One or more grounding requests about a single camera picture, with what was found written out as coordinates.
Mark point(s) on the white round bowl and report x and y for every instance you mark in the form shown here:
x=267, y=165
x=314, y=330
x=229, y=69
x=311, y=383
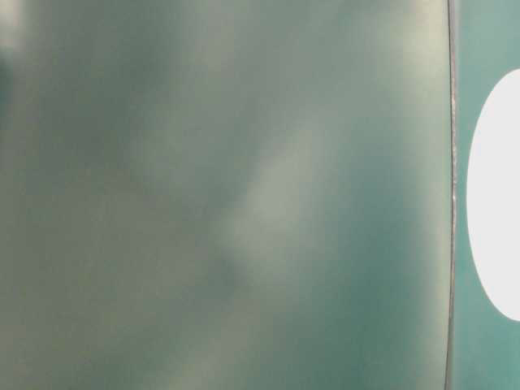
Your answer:
x=492, y=196

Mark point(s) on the green mat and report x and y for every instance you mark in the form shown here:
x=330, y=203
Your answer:
x=247, y=194

